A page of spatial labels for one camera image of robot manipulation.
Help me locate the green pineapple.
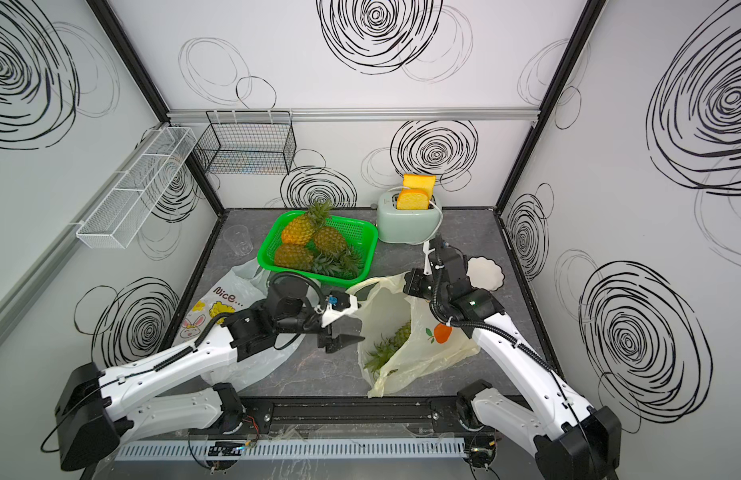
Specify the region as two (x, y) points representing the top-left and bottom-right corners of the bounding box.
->
(312, 226), (362, 279)
(274, 244), (346, 277)
(364, 322), (411, 376)

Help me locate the yellowish fruit print plastic bag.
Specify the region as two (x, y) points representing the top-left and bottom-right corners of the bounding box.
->
(348, 274), (480, 398)

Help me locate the yellow ripe pineapple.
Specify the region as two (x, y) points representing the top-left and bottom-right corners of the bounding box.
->
(280, 200), (334, 246)

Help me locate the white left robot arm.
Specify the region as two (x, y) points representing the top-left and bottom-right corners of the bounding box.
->
(52, 272), (361, 472)

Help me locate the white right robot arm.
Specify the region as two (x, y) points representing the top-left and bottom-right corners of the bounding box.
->
(403, 236), (621, 479)

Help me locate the white bunny print plastic bag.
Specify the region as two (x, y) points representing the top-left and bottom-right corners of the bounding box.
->
(174, 260), (302, 391)

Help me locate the green pineapple front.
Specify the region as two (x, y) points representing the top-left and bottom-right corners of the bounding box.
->
(274, 244), (346, 277)

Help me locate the white scalloped plate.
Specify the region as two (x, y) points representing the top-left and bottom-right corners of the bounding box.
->
(467, 257), (505, 292)

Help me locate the mint green toaster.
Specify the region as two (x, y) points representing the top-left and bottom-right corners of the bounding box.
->
(375, 186), (443, 245)

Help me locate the green plastic basket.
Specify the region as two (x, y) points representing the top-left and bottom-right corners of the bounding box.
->
(256, 210), (378, 288)

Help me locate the front toast slice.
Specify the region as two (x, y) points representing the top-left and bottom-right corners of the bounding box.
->
(395, 188), (430, 211)

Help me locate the toast slice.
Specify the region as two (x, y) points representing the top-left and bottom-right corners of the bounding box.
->
(403, 174), (436, 198)
(395, 188), (430, 211)

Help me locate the clear plastic cup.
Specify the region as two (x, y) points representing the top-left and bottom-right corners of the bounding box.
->
(224, 225), (254, 257)

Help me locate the back toast slice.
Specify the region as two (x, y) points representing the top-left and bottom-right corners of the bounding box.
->
(403, 174), (436, 198)

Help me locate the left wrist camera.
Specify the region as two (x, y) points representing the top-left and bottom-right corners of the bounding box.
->
(320, 290), (360, 328)

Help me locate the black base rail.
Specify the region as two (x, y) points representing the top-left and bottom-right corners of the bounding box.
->
(108, 395), (527, 434)

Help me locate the grey slotted cable duct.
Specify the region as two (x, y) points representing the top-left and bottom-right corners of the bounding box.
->
(116, 438), (466, 463)

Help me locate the black wire wall basket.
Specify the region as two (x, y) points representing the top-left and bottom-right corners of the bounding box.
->
(194, 110), (296, 175)

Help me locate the white mesh wall shelf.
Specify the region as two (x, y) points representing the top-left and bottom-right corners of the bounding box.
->
(76, 126), (196, 249)

